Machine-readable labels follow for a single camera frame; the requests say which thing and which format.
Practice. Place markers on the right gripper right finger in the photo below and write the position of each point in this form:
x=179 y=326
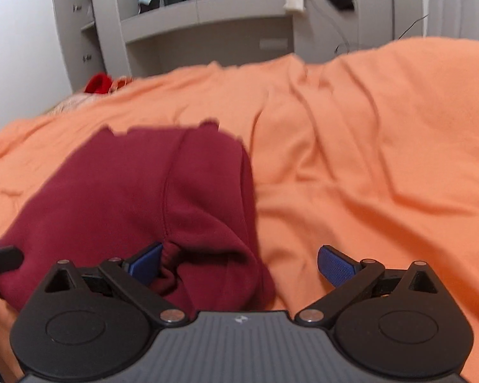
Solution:
x=353 y=282

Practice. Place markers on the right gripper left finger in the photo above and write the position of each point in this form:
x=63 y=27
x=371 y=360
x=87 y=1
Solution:
x=131 y=279

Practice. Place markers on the dark red knit sweater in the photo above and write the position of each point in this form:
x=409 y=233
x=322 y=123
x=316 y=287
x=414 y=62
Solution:
x=189 y=190

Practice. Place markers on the orange bed cover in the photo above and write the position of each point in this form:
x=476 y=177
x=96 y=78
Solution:
x=376 y=152

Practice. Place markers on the floral patterned pillow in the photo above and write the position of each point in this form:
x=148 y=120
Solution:
x=69 y=104

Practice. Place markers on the bright red plush item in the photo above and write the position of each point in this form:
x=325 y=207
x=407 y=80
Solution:
x=99 y=83

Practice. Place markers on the grey built-in wardrobe unit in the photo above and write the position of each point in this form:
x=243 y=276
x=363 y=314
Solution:
x=197 y=32

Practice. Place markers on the open grey wardrobe door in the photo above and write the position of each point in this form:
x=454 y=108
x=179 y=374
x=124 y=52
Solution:
x=78 y=39

